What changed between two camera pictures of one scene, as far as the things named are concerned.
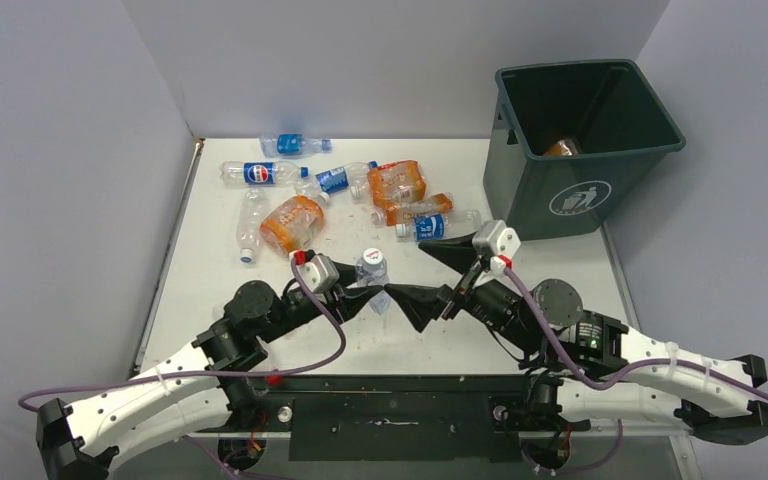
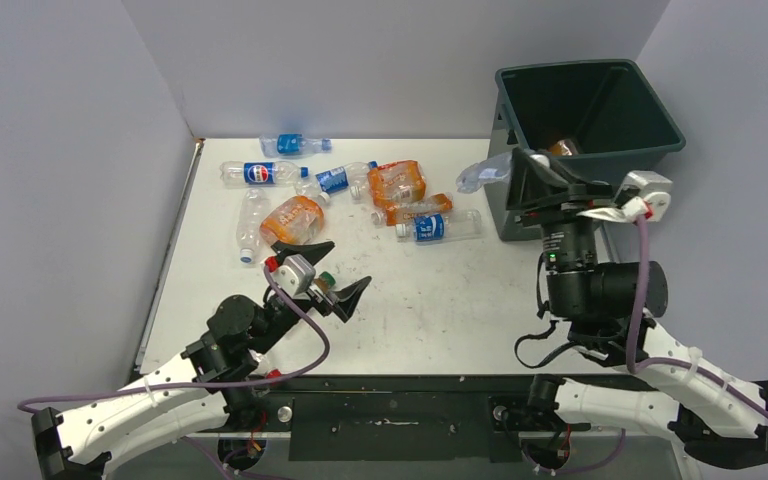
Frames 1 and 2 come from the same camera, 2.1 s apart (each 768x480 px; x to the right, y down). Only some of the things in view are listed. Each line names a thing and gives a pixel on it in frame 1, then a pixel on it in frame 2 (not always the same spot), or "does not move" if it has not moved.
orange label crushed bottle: x=292 y=224 does not move
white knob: x=284 y=414 does not move
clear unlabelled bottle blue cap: x=249 y=227 does not move
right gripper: x=421 y=302 → x=535 y=181
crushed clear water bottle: x=372 y=269 → x=494 y=167
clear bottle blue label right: x=441 y=226 does not move
